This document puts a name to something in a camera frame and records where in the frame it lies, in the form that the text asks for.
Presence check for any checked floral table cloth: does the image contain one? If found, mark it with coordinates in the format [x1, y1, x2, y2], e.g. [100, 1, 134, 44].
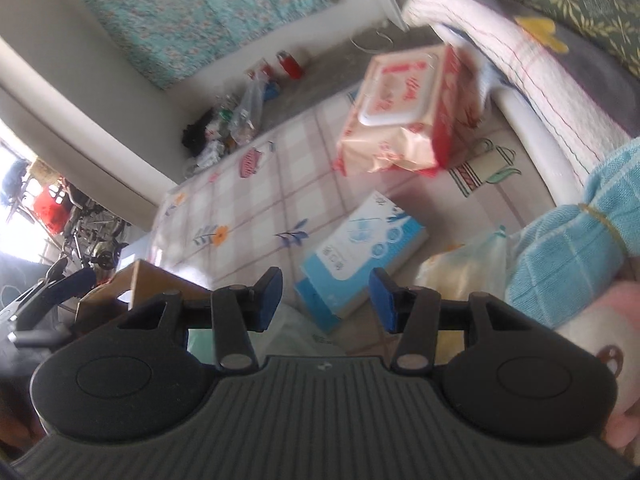
[149, 93, 553, 308]

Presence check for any pink wet wipes pack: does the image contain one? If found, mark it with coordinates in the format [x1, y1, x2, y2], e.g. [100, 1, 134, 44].
[334, 44, 485, 177]

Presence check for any blue checked towel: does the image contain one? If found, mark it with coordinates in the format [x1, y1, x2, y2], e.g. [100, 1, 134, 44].
[504, 140, 639, 328]

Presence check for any teal floral wall cloth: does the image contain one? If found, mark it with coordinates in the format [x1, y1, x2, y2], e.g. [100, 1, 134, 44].
[81, 0, 334, 89]

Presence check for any white striped blanket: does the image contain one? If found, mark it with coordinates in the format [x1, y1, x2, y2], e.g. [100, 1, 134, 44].
[402, 0, 639, 183]

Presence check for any clear plastic bag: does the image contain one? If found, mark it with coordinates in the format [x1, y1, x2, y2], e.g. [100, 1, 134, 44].
[229, 75, 267, 145]

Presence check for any pink plush toy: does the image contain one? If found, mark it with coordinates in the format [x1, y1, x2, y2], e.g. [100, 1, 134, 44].
[556, 281, 640, 451]

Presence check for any cardboard box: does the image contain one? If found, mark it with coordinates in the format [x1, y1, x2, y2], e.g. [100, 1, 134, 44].
[75, 259, 210, 334]

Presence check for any yellow plastic bag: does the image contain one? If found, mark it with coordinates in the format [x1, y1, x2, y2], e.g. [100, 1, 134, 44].
[414, 226, 508, 300]

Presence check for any blue tissue box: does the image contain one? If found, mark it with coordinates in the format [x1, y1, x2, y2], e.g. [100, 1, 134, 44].
[295, 191, 427, 333]

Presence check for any red thermos bottle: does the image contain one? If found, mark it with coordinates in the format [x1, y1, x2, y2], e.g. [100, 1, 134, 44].
[277, 51, 305, 80]

